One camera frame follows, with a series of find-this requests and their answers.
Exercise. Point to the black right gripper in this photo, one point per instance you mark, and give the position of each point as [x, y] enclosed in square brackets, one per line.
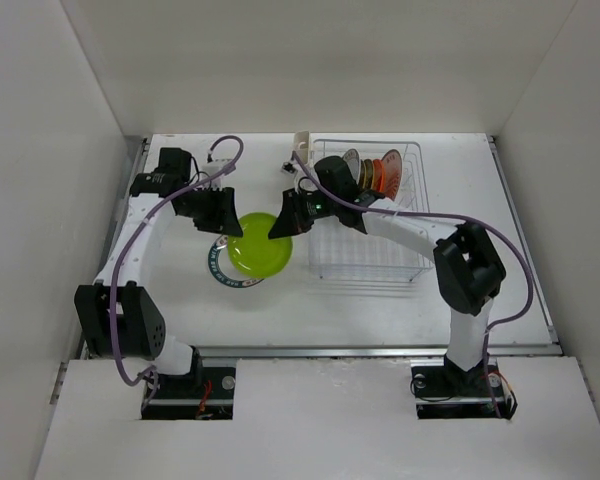
[292, 219]

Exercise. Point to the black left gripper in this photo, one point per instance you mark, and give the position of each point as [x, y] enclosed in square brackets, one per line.
[223, 220]

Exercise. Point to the lime green plate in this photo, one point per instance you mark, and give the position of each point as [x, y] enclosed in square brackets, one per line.
[255, 254]

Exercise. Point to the white plate green rim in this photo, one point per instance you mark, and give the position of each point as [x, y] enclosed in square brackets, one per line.
[214, 267]

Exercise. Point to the amber patterned plate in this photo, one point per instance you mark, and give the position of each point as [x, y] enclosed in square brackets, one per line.
[366, 174]

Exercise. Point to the orange translucent plate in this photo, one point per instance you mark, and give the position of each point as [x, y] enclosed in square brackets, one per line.
[378, 176]

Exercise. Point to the white plate orange sunburst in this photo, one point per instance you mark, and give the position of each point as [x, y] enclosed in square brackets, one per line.
[392, 168]

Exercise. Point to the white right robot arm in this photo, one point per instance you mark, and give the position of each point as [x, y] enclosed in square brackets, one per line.
[468, 269]

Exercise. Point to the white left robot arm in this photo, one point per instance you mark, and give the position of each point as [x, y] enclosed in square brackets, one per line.
[119, 319]

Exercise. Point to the white cutlery holder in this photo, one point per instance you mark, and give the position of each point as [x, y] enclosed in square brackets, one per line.
[302, 149]

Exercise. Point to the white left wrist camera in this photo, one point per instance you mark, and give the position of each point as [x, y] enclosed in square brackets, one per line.
[212, 168]

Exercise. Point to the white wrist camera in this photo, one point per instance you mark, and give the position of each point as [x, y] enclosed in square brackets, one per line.
[290, 168]
[212, 168]

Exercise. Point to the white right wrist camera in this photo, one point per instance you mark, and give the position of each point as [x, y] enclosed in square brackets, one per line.
[290, 168]

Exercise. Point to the white wire dish rack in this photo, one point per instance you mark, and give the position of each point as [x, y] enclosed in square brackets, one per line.
[392, 248]

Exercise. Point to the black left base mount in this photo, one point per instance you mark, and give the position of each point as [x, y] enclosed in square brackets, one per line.
[207, 395]

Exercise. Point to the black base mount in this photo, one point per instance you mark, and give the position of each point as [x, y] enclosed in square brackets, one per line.
[443, 393]
[207, 395]

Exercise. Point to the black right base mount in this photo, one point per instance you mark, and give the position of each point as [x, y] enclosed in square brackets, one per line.
[443, 393]

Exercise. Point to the aluminium front rail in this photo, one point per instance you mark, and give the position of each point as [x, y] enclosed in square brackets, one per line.
[296, 352]

